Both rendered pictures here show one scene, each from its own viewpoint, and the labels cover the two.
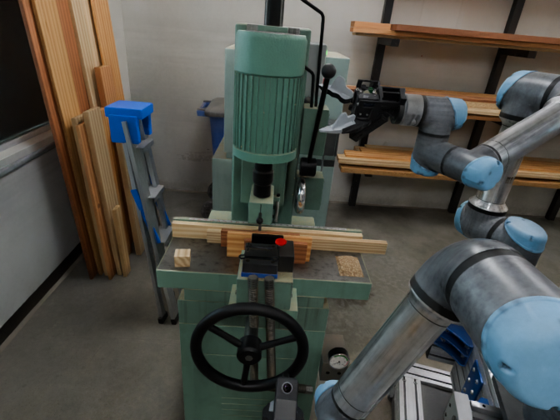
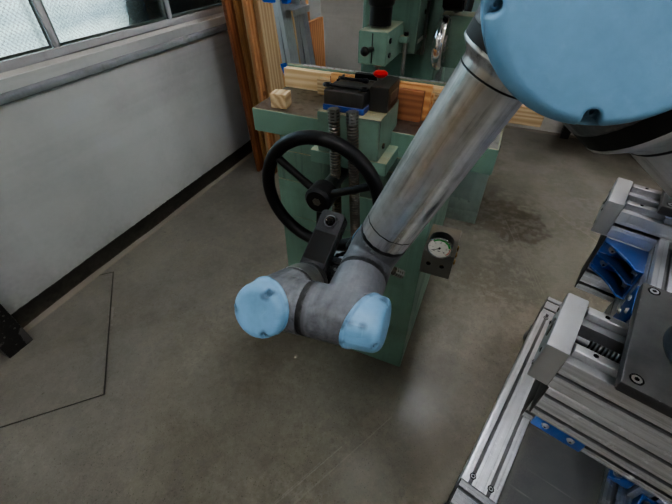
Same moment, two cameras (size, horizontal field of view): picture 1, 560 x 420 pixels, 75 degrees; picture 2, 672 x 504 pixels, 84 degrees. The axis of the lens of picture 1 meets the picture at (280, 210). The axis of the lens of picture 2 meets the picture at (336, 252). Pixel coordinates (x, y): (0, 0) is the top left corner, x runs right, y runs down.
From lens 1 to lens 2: 39 cm
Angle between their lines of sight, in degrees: 26
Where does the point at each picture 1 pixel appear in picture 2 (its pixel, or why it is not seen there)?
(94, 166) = (261, 47)
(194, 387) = (296, 253)
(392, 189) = not seen: hidden behind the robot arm
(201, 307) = (297, 160)
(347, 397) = (371, 220)
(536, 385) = (550, 40)
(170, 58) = not seen: outside the picture
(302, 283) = (406, 140)
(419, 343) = (461, 126)
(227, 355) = not seen: hidden behind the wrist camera
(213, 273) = (307, 117)
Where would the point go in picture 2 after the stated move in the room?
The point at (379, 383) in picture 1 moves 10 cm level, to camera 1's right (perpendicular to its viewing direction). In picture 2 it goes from (406, 197) to (492, 218)
